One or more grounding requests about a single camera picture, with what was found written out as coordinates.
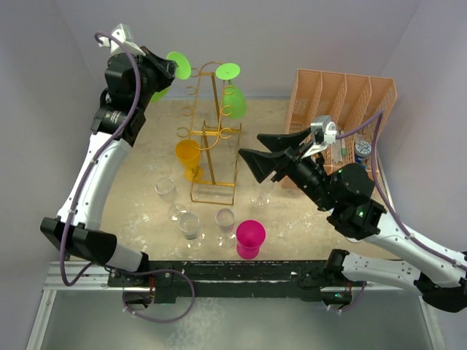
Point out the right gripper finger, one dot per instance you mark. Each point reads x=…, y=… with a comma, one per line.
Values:
x=262, y=164
x=279, y=142

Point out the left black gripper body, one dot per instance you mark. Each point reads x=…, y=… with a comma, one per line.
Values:
x=155, y=78

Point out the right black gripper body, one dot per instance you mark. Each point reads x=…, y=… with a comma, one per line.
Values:
x=303, y=171

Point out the small green wine glass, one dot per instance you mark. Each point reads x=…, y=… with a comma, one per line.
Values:
x=182, y=71

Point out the large green wine glass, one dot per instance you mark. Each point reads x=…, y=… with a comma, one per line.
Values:
x=234, y=104

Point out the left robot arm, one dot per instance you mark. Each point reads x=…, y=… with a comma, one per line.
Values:
x=116, y=124

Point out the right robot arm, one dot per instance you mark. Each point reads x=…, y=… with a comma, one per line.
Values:
x=437, y=273

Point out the clear glass back right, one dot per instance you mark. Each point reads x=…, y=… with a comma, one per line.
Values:
x=260, y=197

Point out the clear glass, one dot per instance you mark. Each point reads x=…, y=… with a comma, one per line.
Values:
x=260, y=197
x=190, y=226
x=225, y=220
x=167, y=191

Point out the round blue tin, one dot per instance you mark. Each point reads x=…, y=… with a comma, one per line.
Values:
x=363, y=149

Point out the pink plastic goblet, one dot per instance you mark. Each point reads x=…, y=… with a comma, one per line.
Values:
x=250, y=236

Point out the yellow plastic goblet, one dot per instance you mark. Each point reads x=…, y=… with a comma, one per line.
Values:
x=188, y=154

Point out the orange plastic desk organizer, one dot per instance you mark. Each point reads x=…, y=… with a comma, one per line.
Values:
x=349, y=99

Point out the clear glass front centre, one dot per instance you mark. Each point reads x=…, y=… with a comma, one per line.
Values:
x=225, y=220

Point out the clear glass front left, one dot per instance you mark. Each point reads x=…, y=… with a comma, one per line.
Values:
x=190, y=226

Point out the clear glass far left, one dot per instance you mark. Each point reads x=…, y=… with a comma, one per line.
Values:
x=167, y=191

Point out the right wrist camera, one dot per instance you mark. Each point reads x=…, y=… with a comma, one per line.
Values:
x=324, y=132

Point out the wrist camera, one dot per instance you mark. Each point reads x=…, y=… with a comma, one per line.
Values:
x=123, y=34
x=324, y=132

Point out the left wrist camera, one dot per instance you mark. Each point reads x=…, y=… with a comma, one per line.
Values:
x=123, y=34

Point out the gold wire glass rack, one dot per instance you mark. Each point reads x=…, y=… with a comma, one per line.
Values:
x=218, y=142

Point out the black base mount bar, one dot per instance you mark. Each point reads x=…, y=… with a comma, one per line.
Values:
x=307, y=280

